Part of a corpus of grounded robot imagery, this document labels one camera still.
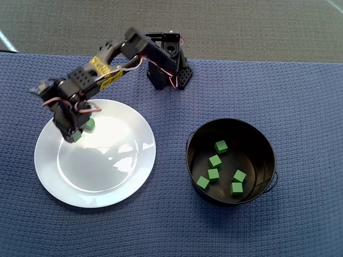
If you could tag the green cube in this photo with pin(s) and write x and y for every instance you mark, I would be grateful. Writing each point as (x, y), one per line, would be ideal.
(77, 137)
(215, 161)
(90, 125)
(221, 147)
(213, 174)
(237, 188)
(239, 176)
(202, 182)

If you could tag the white round plate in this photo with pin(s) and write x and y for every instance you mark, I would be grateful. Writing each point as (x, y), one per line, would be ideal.
(107, 182)

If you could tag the small wrist camera circuit board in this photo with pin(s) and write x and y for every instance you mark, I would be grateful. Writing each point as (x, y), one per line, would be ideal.
(43, 87)

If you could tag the blue woven table cloth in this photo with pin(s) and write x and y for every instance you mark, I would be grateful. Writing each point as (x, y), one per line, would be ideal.
(294, 107)

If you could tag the black metal bucket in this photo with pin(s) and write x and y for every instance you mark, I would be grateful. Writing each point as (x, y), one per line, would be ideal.
(257, 150)

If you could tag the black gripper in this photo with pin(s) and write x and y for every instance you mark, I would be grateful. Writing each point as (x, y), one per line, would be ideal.
(67, 130)

